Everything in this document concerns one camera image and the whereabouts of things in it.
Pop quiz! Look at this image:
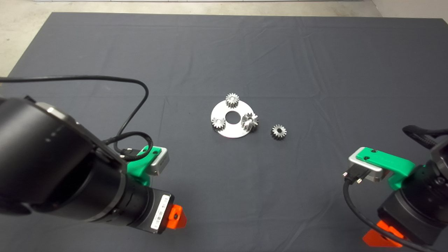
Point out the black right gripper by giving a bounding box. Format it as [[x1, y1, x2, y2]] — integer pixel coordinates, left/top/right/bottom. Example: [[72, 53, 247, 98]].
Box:
[[363, 182, 448, 248]]

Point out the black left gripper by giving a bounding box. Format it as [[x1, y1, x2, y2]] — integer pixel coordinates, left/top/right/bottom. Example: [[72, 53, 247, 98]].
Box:
[[135, 187, 187, 234]]

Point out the large steel gear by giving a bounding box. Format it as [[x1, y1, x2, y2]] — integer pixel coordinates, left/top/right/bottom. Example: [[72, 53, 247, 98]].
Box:
[[241, 112, 260, 133]]

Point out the round metal plate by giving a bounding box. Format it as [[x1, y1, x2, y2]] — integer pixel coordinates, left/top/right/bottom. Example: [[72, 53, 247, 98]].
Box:
[[210, 99, 255, 139]]

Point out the dark grey table cloth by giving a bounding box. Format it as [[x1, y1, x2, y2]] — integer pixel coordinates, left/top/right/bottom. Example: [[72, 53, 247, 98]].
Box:
[[0, 12, 448, 252]]

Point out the silver left camera box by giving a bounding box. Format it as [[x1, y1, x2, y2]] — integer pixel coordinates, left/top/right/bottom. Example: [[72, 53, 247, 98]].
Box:
[[145, 147, 170, 176]]

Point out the silver camera box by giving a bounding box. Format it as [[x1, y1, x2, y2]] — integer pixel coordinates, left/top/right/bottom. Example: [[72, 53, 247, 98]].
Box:
[[348, 147, 391, 183], [145, 147, 170, 176]]

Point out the green left camera mount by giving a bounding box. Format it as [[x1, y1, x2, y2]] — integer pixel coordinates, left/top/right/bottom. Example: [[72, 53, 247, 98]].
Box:
[[126, 145, 162, 187]]

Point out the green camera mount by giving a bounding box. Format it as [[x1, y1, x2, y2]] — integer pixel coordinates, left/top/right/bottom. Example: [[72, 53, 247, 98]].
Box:
[[356, 147, 426, 191], [126, 145, 162, 187]]

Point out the silver right camera box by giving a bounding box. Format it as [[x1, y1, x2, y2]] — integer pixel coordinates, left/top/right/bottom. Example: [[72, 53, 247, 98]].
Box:
[[348, 147, 391, 183]]

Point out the black right camera cable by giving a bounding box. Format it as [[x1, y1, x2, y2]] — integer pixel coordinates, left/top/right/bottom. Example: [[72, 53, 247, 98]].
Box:
[[342, 164, 433, 252]]

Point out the black camera cable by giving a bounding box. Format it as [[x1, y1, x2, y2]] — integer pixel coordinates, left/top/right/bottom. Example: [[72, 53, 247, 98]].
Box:
[[342, 164, 433, 252], [0, 75, 154, 162]]

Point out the black left camera cable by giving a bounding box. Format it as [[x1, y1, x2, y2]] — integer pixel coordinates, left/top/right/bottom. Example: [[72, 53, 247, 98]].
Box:
[[0, 75, 154, 162]]

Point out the green right camera mount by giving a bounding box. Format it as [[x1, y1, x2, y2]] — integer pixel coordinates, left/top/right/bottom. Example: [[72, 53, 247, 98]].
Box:
[[356, 147, 426, 191]]

